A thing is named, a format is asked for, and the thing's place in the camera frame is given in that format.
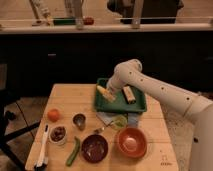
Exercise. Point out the black office chair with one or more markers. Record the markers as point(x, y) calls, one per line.
point(7, 98)

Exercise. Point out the orange fruit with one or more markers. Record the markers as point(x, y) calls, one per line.
point(53, 115)

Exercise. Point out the blue grey cloth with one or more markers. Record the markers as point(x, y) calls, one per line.
point(106, 118)

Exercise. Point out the dark brown bowl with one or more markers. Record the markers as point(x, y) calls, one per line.
point(94, 148)

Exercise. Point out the red object on shelf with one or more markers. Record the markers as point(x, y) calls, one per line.
point(88, 21)

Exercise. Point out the orange bowl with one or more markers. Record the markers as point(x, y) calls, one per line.
point(131, 142)

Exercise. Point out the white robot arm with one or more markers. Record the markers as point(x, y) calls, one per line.
point(196, 108)

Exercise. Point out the metal spoon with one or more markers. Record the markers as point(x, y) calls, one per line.
point(100, 130)

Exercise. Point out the green cucumber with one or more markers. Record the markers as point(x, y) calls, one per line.
point(74, 153)

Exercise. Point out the green plastic tray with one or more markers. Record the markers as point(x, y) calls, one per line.
point(120, 105)

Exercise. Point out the brown bread roll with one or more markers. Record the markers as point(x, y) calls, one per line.
point(128, 93)

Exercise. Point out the small metal cup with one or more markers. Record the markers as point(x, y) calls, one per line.
point(79, 120)

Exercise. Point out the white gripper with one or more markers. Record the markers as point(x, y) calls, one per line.
point(113, 85)

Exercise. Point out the white handled brush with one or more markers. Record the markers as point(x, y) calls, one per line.
point(41, 157)

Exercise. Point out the green box on shelf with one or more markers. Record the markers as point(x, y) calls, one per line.
point(63, 21)

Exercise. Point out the green cup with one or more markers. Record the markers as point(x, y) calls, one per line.
point(119, 122)

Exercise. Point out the person in dark clothes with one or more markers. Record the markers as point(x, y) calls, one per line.
point(153, 12)

